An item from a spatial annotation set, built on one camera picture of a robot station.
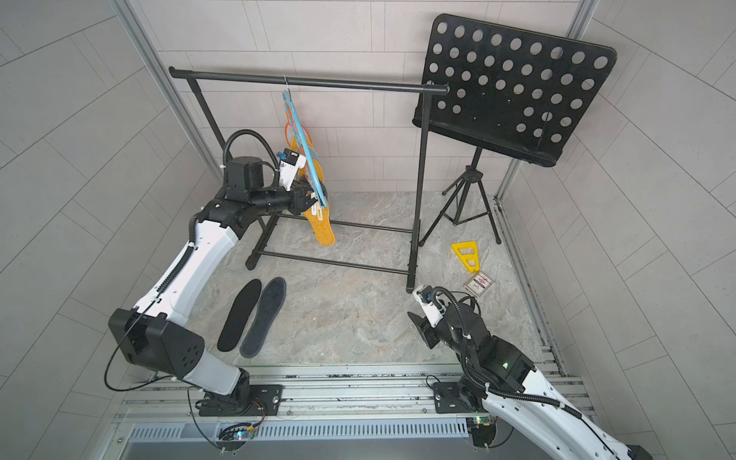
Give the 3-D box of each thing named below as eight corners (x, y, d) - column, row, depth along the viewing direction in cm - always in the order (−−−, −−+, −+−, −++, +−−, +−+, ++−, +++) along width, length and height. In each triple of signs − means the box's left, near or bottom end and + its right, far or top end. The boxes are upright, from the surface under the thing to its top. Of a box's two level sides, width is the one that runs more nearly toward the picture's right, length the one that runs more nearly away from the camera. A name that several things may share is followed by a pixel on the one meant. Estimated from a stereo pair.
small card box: (477, 299, 91) (479, 296, 89) (463, 286, 94) (464, 283, 92) (492, 283, 94) (494, 280, 93) (477, 272, 97) (479, 269, 95)
